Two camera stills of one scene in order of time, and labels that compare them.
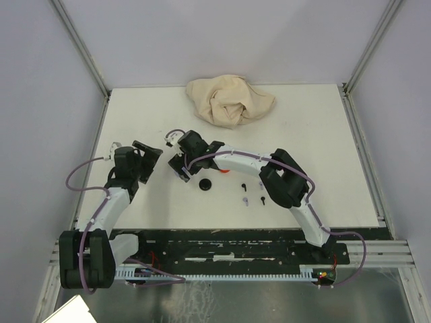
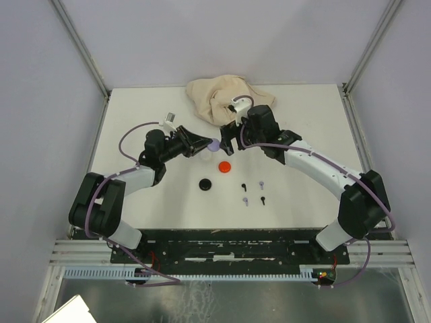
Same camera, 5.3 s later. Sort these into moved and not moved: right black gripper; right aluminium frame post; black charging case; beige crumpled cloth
Moved: right black gripper
Not moved: black charging case; right aluminium frame post; beige crumpled cloth
